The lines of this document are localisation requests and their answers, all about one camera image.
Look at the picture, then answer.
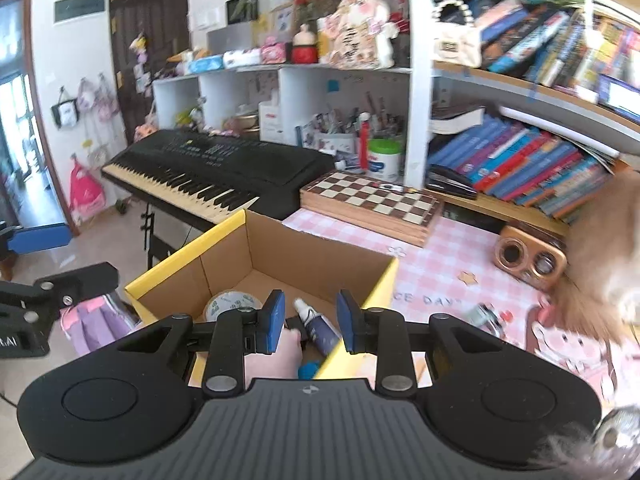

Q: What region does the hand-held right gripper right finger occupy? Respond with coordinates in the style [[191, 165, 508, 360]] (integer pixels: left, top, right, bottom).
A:
[[336, 289, 506, 397]]

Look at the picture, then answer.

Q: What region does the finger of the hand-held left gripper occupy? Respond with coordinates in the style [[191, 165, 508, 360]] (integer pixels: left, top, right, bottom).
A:
[[0, 261, 122, 327], [0, 223, 72, 282]]

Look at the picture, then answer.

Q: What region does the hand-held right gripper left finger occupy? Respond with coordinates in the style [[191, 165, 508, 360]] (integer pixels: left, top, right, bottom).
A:
[[117, 289, 287, 397]]

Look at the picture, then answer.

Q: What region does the white blue spray bottle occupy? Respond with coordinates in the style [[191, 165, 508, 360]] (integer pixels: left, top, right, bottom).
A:
[[292, 297, 344, 357]]

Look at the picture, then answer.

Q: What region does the pink soft object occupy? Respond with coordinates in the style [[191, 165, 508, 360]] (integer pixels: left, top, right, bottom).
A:
[[244, 330, 304, 382]]

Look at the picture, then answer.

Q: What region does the clear tape roll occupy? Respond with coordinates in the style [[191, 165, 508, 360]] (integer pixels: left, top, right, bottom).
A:
[[203, 289, 264, 324]]

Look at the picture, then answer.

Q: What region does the cardboard box with yellow flaps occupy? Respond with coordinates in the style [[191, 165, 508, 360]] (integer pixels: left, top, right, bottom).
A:
[[123, 208, 400, 386]]

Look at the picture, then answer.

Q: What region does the pink checkered desktop cloth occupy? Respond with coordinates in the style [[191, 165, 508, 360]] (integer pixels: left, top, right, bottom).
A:
[[281, 205, 640, 407]]

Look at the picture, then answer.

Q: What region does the pink purple backpack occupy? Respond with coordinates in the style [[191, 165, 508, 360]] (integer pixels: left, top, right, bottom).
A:
[[59, 292, 139, 357]]

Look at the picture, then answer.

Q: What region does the pink plastic bag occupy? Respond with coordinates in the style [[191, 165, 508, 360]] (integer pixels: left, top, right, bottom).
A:
[[68, 157, 107, 224]]

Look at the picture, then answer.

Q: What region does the black keyboard stand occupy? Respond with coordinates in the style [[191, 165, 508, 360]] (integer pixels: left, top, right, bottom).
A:
[[139, 200, 202, 272]]

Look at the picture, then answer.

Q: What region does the wooden chessboard box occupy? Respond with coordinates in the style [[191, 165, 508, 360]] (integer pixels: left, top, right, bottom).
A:
[[299, 170, 445, 248]]

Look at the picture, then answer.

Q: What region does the white hanging tote bag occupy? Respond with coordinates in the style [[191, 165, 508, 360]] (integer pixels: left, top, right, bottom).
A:
[[51, 87, 81, 131]]

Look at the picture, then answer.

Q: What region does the small metal toy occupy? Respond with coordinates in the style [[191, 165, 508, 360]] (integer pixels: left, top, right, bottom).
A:
[[467, 302, 514, 342]]

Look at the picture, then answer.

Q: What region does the pink hanging bag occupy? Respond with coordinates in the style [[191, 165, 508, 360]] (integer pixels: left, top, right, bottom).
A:
[[77, 74, 121, 122]]

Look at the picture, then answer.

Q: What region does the black electronic keyboard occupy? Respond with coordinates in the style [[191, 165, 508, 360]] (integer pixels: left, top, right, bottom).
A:
[[101, 128, 337, 226]]

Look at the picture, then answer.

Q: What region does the white jar with green lid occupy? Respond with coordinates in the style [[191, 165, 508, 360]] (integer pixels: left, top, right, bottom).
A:
[[367, 138, 405, 184]]

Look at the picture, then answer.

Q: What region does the black stapler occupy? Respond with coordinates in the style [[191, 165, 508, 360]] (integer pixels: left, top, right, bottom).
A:
[[427, 163, 479, 200]]

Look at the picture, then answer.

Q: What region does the white pen holder with pens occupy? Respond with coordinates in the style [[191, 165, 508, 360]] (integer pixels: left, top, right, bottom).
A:
[[299, 104, 407, 157]]

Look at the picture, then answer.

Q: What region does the red tube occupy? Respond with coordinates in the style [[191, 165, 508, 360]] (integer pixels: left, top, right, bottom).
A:
[[357, 112, 372, 171]]

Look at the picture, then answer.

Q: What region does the white box with red label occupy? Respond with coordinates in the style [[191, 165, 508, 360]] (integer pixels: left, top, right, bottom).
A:
[[258, 99, 284, 144]]

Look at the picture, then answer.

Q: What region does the pink cartoon pouch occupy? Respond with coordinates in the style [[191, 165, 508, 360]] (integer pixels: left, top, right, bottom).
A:
[[529, 304, 622, 397]]

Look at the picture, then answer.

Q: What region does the dark brown door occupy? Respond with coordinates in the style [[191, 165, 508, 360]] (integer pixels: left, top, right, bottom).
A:
[[107, 0, 192, 147]]

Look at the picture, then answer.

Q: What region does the row of upright colourful books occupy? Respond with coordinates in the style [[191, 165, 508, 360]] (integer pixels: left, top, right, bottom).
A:
[[427, 115, 614, 224]]

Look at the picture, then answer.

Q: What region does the blue tissue pack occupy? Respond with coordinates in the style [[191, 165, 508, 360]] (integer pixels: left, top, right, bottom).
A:
[[187, 54, 225, 74]]

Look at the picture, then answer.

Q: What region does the white cubby shelf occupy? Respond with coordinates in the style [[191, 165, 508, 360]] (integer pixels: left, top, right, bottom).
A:
[[151, 0, 437, 189]]

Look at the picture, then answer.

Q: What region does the fluffy tan plush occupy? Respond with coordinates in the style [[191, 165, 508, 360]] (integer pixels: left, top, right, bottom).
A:
[[554, 169, 640, 347]]

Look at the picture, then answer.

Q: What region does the grey fluffy charm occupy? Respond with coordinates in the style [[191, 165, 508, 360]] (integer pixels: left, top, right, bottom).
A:
[[534, 404, 640, 480]]

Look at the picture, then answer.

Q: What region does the white tissue pack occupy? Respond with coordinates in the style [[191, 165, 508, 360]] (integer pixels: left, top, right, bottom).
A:
[[223, 48, 264, 69]]

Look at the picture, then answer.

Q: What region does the small pink box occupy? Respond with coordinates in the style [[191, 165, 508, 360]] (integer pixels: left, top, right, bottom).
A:
[[259, 37, 287, 64]]

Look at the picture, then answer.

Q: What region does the red round doll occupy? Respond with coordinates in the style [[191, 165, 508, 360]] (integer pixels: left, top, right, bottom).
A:
[[291, 23, 320, 65]]

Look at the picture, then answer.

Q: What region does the pink white cat ornament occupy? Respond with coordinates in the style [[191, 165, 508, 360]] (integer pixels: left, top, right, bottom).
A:
[[317, 0, 401, 71]]

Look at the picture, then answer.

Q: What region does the wooden bookshelf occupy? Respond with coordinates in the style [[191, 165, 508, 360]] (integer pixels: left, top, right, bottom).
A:
[[431, 0, 640, 237]]

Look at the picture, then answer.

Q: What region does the pile of leaning books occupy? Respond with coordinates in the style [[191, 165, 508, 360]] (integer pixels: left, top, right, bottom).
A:
[[469, 0, 640, 113]]

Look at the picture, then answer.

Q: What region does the brown wooden doorway frame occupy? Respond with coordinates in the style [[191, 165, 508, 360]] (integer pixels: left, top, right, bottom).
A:
[[0, 0, 77, 237]]

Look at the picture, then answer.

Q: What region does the dark wall sign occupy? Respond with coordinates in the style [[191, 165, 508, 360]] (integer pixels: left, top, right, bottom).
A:
[[53, 0, 107, 25]]

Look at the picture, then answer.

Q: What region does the white handbag with pearl handle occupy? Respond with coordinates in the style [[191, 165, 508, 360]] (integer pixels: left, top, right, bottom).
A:
[[430, 0, 484, 69]]

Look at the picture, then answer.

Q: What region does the black picture frame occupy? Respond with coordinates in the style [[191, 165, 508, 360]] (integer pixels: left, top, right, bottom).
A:
[[225, 0, 260, 24]]

